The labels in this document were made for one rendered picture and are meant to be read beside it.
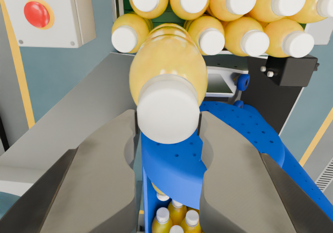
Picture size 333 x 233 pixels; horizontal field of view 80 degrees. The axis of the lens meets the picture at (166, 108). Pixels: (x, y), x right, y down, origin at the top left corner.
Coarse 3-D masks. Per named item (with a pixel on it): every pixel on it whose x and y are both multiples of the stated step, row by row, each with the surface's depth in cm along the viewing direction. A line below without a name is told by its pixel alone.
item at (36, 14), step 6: (24, 6) 29; (30, 6) 29; (36, 6) 29; (42, 6) 29; (24, 12) 30; (30, 12) 30; (36, 12) 30; (42, 12) 30; (48, 12) 30; (30, 18) 30; (36, 18) 30; (42, 18) 30; (48, 18) 30; (36, 24) 30; (42, 24) 30
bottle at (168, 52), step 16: (160, 32) 20; (176, 32) 20; (144, 48) 16; (160, 48) 15; (176, 48) 15; (192, 48) 16; (144, 64) 14; (160, 64) 14; (176, 64) 14; (192, 64) 14; (144, 80) 14; (160, 80) 13; (176, 80) 13; (192, 80) 14
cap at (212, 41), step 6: (210, 30) 32; (216, 30) 32; (204, 36) 32; (210, 36) 32; (216, 36) 32; (222, 36) 32; (204, 42) 32; (210, 42) 32; (216, 42) 32; (222, 42) 32; (204, 48) 33; (210, 48) 33; (216, 48) 33; (222, 48) 33; (210, 54) 33
